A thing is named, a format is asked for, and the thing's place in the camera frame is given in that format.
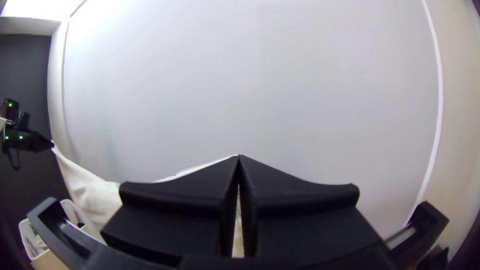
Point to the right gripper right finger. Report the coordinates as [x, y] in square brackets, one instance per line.
[307, 221]

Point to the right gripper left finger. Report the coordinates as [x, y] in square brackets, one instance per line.
[176, 217]

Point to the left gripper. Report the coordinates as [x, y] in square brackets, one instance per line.
[40, 141]

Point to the white t-shirt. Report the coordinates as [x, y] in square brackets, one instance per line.
[90, 191]

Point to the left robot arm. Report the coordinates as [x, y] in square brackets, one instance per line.
[13, 131]

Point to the white laundry basket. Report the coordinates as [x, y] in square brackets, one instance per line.
[35, 240]

